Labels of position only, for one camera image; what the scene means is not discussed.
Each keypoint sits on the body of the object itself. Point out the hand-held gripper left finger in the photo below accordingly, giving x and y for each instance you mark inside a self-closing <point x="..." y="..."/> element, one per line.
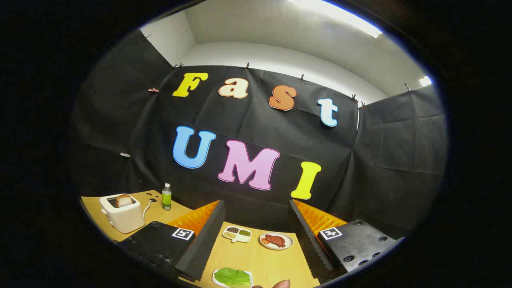
<point x="204" y="244"/>

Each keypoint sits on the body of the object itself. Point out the dark red beans pile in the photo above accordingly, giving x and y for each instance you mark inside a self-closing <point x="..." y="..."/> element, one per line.
<point x="232" y="230"/>

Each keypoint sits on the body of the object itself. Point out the yellow soybeans pile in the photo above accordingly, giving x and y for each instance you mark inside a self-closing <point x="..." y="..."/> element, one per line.
<point x="229" y="235"/>

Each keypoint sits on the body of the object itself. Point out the brown cooked meat piece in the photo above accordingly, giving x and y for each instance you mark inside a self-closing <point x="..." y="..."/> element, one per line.
<point x="276" y="240"/>

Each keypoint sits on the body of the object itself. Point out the toasted white bread slice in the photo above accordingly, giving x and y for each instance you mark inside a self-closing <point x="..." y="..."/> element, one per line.
<point x="124" y="200"/>

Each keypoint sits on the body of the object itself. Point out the round white meat plate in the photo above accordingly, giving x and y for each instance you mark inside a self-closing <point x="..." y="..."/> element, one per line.
<point x="290" y="241"/>

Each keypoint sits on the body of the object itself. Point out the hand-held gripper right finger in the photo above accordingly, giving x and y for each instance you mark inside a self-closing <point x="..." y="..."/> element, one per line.
<point x="308" y="240"/>

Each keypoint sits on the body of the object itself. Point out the white square plate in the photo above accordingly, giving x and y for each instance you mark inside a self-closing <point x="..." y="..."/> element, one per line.
<point x="216" y="282"/>

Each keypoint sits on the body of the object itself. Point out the white divided dish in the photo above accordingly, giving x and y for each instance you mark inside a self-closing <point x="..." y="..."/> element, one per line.
<point x="241" y="239"/>

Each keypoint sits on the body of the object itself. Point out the black backdrop cloth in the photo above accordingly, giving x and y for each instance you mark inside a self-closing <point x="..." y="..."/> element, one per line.
<point x="248" y="120"/>

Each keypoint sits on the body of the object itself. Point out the long ceiling light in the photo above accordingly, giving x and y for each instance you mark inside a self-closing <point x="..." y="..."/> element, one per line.
<point x="340" y="16"/>

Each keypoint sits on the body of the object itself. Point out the green drink bottle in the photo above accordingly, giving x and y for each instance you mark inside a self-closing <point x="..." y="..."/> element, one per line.
<point x="166" y="198"/>

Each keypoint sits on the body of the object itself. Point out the white toaster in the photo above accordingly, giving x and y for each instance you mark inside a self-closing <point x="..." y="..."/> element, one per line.
<point x="126" y="220"/>

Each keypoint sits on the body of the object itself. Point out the green lettuce leaf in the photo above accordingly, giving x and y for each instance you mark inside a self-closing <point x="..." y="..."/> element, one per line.
<point x="234" y="278"/>

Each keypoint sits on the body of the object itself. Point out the small ceiling light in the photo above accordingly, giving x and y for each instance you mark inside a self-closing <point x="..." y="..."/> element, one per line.
<point x="425" y="81"/>

